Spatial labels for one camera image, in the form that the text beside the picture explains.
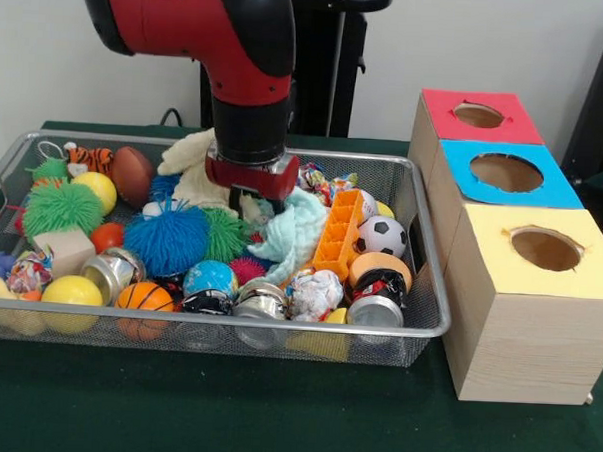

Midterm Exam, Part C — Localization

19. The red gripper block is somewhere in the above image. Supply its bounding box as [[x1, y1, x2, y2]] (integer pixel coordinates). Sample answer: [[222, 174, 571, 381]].
[[203, 147, 302, 223]]

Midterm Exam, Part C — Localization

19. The light green spiky ball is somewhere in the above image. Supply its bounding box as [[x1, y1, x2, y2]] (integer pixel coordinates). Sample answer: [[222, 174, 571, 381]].
[[202, 207, 253, 265]]

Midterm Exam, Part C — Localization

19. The small blue globe ball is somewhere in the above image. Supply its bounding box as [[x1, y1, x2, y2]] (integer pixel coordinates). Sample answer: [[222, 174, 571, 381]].
[[182, 259, 241, 300]]

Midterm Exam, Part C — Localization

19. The silver drink can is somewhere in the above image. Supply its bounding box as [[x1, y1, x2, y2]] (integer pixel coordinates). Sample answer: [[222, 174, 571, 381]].
[[232, 280, 291, 323]]

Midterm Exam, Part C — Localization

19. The yellow smiley ball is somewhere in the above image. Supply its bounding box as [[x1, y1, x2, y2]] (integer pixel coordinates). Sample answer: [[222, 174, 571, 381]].
[[40, 274, 106, 337]]

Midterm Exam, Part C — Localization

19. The small soccer ball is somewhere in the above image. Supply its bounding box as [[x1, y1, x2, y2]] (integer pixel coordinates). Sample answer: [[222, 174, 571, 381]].
[[354, 214, 410, 260]]

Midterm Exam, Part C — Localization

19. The small brown football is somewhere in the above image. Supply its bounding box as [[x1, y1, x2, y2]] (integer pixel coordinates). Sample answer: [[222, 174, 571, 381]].
[[109, 145, 159, 211]]

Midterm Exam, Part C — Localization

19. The small orange basketball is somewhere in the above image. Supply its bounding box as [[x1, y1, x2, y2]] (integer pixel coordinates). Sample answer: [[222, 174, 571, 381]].
[[113, 280, 177, 343]]

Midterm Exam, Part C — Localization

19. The large green spiky ball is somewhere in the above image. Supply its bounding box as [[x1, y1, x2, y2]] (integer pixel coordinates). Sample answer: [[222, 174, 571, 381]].
[[21, 178, 106, 241]]

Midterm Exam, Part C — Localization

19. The crushed shiny silver can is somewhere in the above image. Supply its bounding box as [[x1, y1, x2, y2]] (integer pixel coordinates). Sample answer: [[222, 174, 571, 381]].
[[80, 245, 148, 306]]

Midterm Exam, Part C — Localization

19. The black drink can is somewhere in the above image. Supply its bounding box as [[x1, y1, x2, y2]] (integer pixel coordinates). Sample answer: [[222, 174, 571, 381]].
[[345, 268, 411, 332]]

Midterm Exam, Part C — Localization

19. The shallow clear mesh bin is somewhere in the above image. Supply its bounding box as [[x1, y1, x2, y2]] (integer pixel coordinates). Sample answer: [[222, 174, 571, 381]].
[[0, 128, 460, 369]]

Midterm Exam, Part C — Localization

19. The plain blue spiky ball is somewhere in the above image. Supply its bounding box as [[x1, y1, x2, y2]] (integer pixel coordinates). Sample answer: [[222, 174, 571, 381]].
[[122, 200, 212, 281]]

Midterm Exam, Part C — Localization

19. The long orange toy brick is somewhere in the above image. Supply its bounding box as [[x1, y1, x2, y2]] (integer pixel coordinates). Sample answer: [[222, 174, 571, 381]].
[[311, 187, 366, 284]]

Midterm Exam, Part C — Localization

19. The wooden box with three holes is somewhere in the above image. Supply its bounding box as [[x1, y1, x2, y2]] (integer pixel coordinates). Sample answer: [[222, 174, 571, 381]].
[[397, 88, 603, 407]]

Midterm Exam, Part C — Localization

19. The cream yellow knitted cloth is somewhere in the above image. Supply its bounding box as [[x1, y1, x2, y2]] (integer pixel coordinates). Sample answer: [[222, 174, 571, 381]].
[[156, 126, 269, 225]]

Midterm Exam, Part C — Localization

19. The pale blue waffle cloth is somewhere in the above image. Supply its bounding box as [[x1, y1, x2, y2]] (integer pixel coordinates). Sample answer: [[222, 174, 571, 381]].
[[247, 186, 330, 288]]

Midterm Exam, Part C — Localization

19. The dark green table cloth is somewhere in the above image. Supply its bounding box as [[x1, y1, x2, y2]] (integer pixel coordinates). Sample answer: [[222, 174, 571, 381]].
[[0, 118, 603, 452]]

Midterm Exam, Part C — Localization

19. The striped orange tiger toy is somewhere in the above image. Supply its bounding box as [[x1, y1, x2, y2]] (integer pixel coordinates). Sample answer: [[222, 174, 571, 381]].
[[64, 144, 116, 177]]

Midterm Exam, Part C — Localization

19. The plain red ball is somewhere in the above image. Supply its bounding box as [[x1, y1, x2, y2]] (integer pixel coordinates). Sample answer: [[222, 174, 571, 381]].
[[89, 222, 126, 256]]

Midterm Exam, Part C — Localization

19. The plain wooden cube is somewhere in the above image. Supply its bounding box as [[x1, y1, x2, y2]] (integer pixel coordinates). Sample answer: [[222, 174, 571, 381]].
[[31, 225, 98, 280]]

